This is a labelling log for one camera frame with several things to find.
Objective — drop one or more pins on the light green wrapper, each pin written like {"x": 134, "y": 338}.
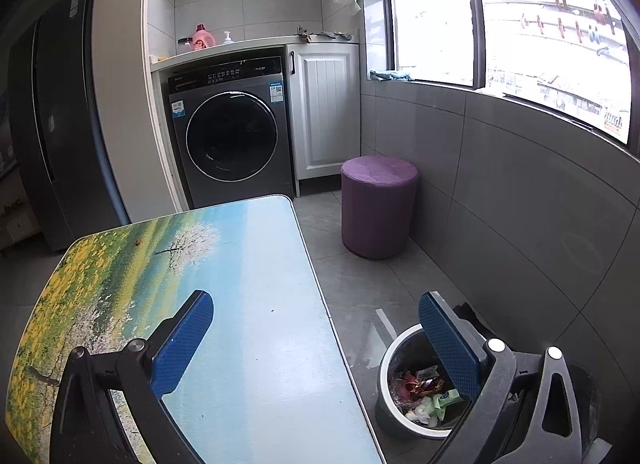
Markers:
{"x": 445, "y": 403}

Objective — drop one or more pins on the row of clothes pegs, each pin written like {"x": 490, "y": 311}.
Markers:
{"x": 570, "y": 19}

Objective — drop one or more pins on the grey bin with white rim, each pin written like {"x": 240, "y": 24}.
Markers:
{"x": 387, "y": 414}

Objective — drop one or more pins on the grey washing machine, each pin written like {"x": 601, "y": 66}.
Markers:
{"x": 232, "y": 124}

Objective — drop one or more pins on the white laundry countertop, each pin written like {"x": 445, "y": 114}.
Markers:
{"x": 260, "y": 46}

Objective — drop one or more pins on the pink detergent bottle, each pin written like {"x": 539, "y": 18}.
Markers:
{"x": 202, "y": 36}

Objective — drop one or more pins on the black framed window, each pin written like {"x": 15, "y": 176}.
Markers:
{"x": 475, "y": 29}

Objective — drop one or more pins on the white pump bottle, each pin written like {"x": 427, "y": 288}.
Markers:
{"x": 228, "y": 38}

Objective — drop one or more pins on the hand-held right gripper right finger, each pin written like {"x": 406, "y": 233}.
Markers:
{"x": 447, "y": 344}

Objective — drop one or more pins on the purple round stool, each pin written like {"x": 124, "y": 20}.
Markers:
{"x": 380, "y": 204}

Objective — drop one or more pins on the teal cloth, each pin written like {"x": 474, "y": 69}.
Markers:
{"x": 390, "y": 75}

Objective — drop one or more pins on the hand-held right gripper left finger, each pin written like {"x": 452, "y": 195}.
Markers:
{"x": 181, "y": 344}

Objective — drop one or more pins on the dark small items pile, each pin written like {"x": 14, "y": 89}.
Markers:
{"x": 325, "y": 35}

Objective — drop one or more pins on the dark grey refrigerator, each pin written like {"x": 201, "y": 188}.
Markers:
{"x": 65, "y": 119}

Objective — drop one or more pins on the white cabinet door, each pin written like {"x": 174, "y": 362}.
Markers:
{"x": 325, "y": 114}

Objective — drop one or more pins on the white tissue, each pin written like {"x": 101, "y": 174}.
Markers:
{"x": 419, "y": 411}

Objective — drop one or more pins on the shiny red wrapper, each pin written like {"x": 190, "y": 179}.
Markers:
{"x": 425, "y": 381}

